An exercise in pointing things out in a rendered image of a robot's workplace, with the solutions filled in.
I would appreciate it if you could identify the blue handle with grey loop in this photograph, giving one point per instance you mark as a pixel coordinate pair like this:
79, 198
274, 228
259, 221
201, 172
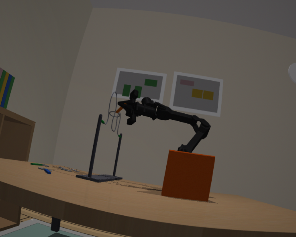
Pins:
46, 170

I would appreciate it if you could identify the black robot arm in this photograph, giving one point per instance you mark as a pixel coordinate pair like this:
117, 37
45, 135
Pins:
165, 113

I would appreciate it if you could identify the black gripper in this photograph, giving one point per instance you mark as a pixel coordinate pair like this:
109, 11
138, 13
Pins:
132, 107

